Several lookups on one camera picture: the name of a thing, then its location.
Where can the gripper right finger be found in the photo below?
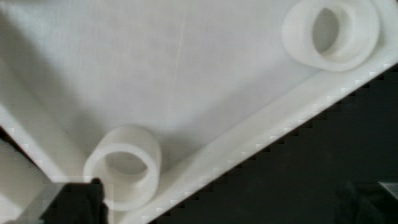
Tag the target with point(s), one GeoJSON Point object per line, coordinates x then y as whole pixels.
{"type": "Point", "coordinates": [368, 203]}

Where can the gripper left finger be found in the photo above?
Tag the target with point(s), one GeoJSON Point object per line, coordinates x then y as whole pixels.
{"type": "Point", "coordinates": [78, 208]}

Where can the white square tabletop panel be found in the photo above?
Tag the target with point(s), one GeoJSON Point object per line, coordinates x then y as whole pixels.
{"type": "Point", "coordinates": [155, 86]}

